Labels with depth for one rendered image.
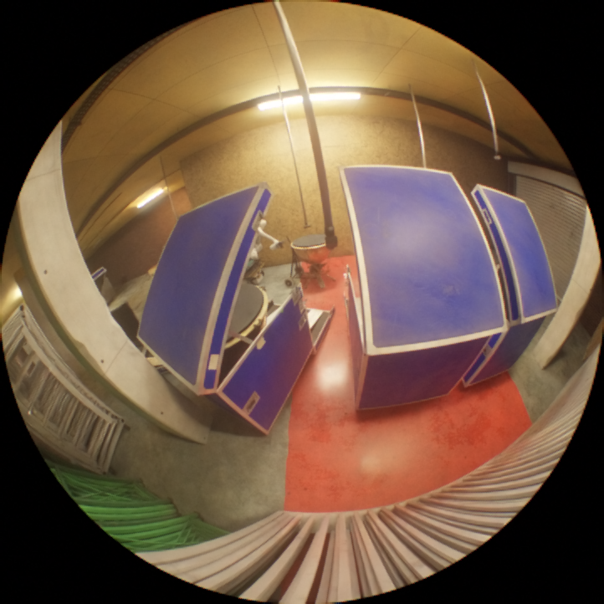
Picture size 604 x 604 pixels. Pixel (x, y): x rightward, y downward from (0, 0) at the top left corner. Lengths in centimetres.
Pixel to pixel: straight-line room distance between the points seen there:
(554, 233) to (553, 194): 101
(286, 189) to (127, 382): 389
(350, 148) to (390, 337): 381
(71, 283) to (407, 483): 255
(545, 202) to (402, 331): 623
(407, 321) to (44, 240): 186
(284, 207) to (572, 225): 724
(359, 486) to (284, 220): 431
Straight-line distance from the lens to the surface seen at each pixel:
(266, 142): 420
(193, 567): 76
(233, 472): 190
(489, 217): 162
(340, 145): 415
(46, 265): 129
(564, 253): 637
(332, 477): 168
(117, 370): 137
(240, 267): 92
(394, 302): 83
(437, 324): 91
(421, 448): 182
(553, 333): 318
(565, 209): 643
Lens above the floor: 168
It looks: 35 degrees down
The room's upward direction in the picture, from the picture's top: 12 degrees counter-clockwise
